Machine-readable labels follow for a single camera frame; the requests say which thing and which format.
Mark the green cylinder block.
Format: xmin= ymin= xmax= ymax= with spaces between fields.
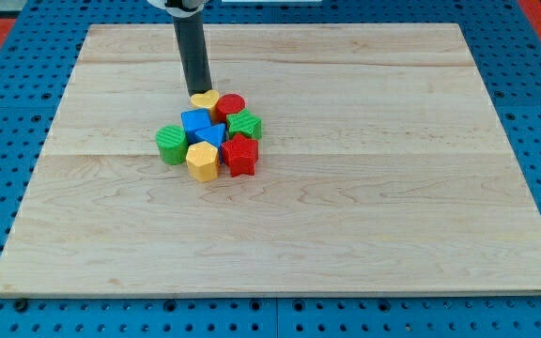
xmin=155 ymin=125 xmax=188 ymax=165

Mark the light wooden board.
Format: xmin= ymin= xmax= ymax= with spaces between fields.
xmin=0 ymin=23 xmax=541 ymax=299

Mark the blue cube block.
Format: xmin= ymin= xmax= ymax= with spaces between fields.
xmin=180 ymin=108 xmax=212 ymax=144

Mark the green star block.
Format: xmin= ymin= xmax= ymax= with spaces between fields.
xmin=226 ymin=108 xmax=262 ymax=140

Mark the red cylinder block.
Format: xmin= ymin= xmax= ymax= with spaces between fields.
xmin=216 ymin=93 xmax=246 ymax=122

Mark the blue triangle block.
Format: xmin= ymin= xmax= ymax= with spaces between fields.
xmin=195 ymin=123 xmax=226 ymax=162

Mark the yellow heart block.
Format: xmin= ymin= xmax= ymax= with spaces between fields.
xmin=190 ymin=89 xmax=220 ymax=122

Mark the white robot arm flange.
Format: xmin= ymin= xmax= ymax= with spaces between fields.
xmin=147 ymin=0 xmax=209 ymax=19

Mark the red star block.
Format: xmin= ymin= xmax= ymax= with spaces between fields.
xmin=221 ymin=133 xmax=258 ymax=177

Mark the yellow hexagon block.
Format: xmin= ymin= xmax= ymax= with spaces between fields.
xmin=186 ymin=141 xmax=220 ymax=182

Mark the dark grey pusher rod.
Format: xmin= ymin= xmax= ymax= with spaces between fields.
xmin=173 ymin=12 xmax=212 ymax=96

